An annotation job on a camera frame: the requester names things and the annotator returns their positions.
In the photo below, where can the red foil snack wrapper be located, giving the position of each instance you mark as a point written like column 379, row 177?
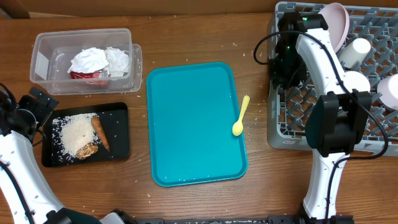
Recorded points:
column 96, row 74

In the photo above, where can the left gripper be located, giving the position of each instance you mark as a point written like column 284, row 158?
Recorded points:
column 41, row 111

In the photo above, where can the pile of rice grains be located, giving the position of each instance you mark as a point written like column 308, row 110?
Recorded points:
column 70, row 133

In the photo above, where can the brown food scrap chunk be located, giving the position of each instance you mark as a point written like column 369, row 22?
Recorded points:
column 86, row 151

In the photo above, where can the medium white plate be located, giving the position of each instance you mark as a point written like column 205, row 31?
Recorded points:
column 388, row 88

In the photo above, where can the black plastic tray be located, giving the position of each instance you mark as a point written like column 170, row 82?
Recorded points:
column 114, row 120

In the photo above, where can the yellow plastic spoon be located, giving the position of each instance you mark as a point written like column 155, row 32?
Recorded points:
column 238, row 127

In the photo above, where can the orange carrot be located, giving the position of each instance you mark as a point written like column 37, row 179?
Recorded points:
column 97, row 126

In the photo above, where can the teal plastic serving tray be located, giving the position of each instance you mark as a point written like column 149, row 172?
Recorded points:
column 191, row 110

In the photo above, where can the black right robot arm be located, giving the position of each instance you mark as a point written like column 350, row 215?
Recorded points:
column 337, row 121

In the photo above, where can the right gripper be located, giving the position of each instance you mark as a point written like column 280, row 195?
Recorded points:
column 280, row 79

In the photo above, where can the white paper napkin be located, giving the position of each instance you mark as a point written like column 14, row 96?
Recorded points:
column 118, row 62

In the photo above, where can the pale green saucer plate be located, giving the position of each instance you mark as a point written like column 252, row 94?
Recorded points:
column 354, row 80

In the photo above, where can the small white cup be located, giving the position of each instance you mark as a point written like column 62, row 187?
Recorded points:
column 354, row 53

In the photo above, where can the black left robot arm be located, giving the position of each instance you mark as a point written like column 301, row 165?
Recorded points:
column 26, row 190

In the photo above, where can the large white plate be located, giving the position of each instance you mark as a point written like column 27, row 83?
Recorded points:
column 337, row 19

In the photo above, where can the clear plastic bin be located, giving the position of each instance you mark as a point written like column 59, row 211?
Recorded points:
column 53, row 53

